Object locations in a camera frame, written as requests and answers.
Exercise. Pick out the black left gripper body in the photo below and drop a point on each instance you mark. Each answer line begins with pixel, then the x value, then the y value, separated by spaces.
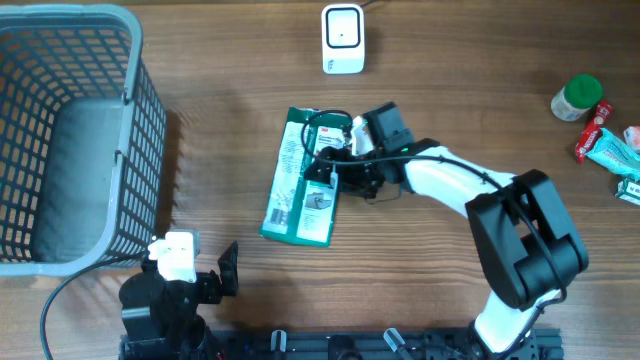
pixel 209 292

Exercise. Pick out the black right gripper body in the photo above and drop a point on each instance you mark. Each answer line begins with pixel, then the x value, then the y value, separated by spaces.
pixel 363 177

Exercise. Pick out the green 3M gloves pack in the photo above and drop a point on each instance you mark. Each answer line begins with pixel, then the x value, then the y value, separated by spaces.
pixel 304 194

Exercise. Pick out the green lid jar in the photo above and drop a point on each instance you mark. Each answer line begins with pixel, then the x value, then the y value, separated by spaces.
pixel 576 98

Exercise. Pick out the red sachet stick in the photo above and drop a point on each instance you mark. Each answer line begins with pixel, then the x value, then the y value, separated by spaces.
pixel 592 130

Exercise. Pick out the mint green wipes pack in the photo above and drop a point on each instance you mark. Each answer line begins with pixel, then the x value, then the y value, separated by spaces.
pixel 616 156

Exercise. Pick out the green medicine box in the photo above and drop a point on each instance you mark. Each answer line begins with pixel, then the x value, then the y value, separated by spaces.
pixel 628 190

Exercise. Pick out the small red white box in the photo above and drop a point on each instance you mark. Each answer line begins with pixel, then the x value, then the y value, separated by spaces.
pixel 632 138

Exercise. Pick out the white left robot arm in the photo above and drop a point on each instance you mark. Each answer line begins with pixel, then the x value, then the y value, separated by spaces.
pixel 160 316

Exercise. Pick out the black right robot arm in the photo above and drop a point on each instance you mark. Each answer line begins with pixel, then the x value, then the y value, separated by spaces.
pixel 528 246

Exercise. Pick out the white barcode scanner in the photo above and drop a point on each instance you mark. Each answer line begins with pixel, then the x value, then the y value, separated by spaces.
pixel 343 39

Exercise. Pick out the grey plastic basket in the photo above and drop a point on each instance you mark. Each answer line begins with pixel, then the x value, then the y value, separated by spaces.
pixel 83 134

